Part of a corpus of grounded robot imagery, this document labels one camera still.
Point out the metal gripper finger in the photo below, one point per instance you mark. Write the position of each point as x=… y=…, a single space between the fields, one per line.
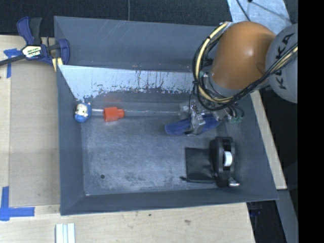
x=195 y=109
x=198 y=125

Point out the blue clear plastic object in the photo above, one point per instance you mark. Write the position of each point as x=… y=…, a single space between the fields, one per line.
x=178 y=128

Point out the black flat pouch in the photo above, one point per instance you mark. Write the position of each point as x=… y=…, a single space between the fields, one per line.
x=197 y=164

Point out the black tape dispenser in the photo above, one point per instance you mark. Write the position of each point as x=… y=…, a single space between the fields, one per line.
x=220 y=161

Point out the grey metal bin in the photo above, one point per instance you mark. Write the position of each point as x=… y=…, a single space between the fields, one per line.
x=141 y=156

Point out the clear tube with red cap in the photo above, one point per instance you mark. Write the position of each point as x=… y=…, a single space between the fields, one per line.
x=113 y=114

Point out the white and blue toy figure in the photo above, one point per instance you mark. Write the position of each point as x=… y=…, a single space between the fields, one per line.
x=82 y=112

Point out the pale wood board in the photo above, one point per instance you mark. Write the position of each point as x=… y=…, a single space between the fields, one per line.
x=33 y=135

